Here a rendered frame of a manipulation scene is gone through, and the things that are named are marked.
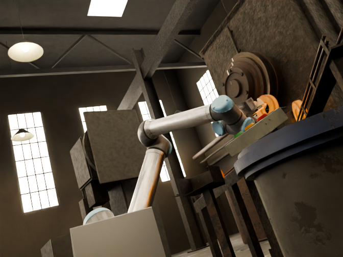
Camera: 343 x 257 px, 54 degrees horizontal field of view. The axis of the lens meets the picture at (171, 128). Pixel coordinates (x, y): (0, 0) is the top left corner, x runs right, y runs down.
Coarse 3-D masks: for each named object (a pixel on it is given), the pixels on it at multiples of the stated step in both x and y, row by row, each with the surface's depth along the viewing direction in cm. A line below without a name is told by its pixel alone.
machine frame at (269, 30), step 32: (256, 0) 228; (288, 0) 205; (320, 0) 217; (224, 32) 262; (256, 32) 232; (288, 32) 208; (320, 32) 198; (224, 64) 267; (288, 64) 211; (288, 96) 214; (256, 192) 244
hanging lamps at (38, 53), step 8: (24, 40) 611; (16, 48) 624; (24, 48) 619; (32, 48) 638; (40, 48) 629; (16, 56) 631; (24, 56) 641; (32, 56) 645; (40, 56) 644; (176, 112) 1180; (16, 136) 958; (24, 136) 974; (32, 136) 972
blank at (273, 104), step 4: (260, 96) 186; (264, 96) 183; (268, 96) 181; (272, 96) 181; (264, 100) 184; (268, 100) 181; (272, 100) 179; (276, 100) 179; (268, 104) 181; (272, 104) 179; (276, 104) 178; (264, 108) 188; (272, 108) 179; (276, 108) 178; (260, 112) 188; (264, 112) 188; (268, 112) 182
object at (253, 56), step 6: (240, 54) 226; (246, 54) 221; (252, 54) 216; (258, 54) 220; (258, 60) 212; (264, 60) 213; (228, 66) 239; (264, 66) 208; (270, 66) 211; (264, 72) 209; (270, 72) 209; (264, 78) 209; (270, 78) 208; (270, 84) 207; (270, 90) 207
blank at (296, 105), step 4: (296, 100) 171; (300, 100) 169; (292, 104) 174; (296, 104) 168; (300, 104) 166; (292, 108) 176; (296, 108) 170; (296, 112) 174; (296, 116) 175; (304, 116) 164; (296, 120) 178
